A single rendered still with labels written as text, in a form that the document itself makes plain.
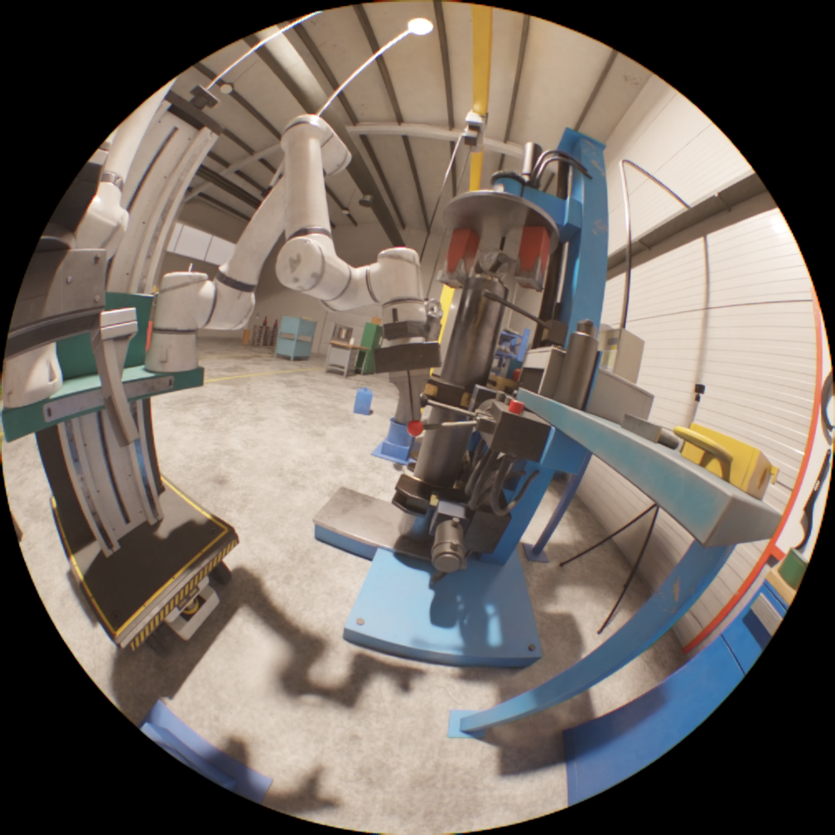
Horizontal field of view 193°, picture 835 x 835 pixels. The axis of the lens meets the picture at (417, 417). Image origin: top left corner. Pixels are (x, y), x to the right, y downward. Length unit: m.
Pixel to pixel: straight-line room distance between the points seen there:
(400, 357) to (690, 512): 0.49
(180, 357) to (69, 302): 0.61
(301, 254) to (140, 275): 0.64
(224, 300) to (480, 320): 0.93
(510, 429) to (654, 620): 0.45
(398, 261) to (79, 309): 0.48
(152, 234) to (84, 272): 0.74
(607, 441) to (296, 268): 0.51
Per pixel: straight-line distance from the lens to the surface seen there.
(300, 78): 5.84
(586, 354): 0.60
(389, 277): 0.50
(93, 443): 1.02
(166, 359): 0.80
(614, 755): 1.19
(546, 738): 1.32
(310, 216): 0.50
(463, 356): 1.03
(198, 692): 1.17
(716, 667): 0.94
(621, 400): 0.78
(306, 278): 0.41
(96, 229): 0.44
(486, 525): 0.98
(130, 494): 1.14
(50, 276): 0.24
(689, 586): 0.45
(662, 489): 0.28
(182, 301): 0.80
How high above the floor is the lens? 1.07
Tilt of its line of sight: 14 degrees down
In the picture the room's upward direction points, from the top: 15 degrees clockwise
